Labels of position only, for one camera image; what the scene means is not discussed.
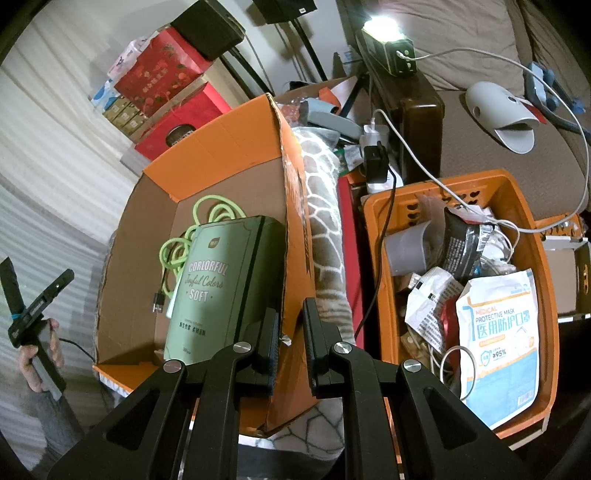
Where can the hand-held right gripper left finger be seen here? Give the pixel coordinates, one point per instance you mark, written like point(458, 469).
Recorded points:
point(263, 350)

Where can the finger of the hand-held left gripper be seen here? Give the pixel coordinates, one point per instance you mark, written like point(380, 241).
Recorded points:
point(10, 286)

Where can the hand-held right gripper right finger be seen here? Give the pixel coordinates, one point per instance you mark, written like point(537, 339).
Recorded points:
point(316, 350)

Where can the green tissue pack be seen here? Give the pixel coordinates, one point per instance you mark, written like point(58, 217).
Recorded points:
point(217, 295)

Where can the orange cardboard box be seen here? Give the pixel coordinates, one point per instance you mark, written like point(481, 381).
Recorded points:
point(138, 258)

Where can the person's left forearm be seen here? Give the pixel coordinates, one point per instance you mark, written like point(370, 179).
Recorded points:
point(55, 424)

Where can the person's left hand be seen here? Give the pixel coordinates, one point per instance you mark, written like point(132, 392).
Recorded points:
point(27, 369)

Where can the red flat box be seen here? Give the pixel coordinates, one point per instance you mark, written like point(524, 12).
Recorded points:
point(351, 258)

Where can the crumpled white packet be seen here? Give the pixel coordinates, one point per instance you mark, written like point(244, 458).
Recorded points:
point(434, 300)

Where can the grey plastic cup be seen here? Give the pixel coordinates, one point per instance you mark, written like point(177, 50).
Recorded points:
point(406, 249)

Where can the white curtain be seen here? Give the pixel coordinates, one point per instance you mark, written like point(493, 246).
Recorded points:
point(55, 138)

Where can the black foil packet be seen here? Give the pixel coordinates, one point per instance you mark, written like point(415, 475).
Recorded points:
point(461, 244)

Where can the white blue mask packet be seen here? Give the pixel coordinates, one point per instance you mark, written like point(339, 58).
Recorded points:
point(498, 350)

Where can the black plug adapter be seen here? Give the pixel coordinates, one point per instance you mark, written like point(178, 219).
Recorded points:
point(376, 164)

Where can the gold patterned box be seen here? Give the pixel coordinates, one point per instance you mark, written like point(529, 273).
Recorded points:
point(114, 106)
point(125, 116)
point(136, 128)

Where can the blue tissue pack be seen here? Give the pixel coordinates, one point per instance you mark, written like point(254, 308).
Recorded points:
point(105, 94)

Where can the white plug adapter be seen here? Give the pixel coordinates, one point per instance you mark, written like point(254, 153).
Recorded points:
point(375, 134)

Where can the orange plastic basket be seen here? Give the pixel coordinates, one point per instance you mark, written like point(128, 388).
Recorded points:
point(551, 332)

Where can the cardboard box of clutter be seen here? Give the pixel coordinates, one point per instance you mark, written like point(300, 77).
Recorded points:
point(323, 110)

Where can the brown sofa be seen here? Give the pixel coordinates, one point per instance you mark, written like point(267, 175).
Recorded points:
point(457, 152)

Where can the dark wooden side table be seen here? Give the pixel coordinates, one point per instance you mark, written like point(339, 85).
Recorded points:
point(422, 120)

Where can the pink white pack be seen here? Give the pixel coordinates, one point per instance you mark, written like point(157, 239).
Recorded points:
point(131, 57)

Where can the small open cardboard box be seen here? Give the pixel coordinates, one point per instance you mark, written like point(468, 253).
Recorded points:
point(565, 277)

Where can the red floral gift bag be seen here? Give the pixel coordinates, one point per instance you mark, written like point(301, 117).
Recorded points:
point(161, 69)

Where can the tan cardboard carton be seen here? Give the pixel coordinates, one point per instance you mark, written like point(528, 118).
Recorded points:
point(221, 78)

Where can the black speaker stand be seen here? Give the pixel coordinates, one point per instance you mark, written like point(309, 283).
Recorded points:
point(251, 74)
point(311, 50)

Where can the white slipper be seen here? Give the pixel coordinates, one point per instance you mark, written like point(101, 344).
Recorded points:
point(498, 110)

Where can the large brown cushion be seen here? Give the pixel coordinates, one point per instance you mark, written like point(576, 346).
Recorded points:
point(461, 27)

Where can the medium brown cushion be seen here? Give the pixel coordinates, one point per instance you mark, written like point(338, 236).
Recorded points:
point(563, 32)

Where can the blue grey plastic frame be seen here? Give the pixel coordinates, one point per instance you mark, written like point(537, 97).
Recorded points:
point(538, 83)

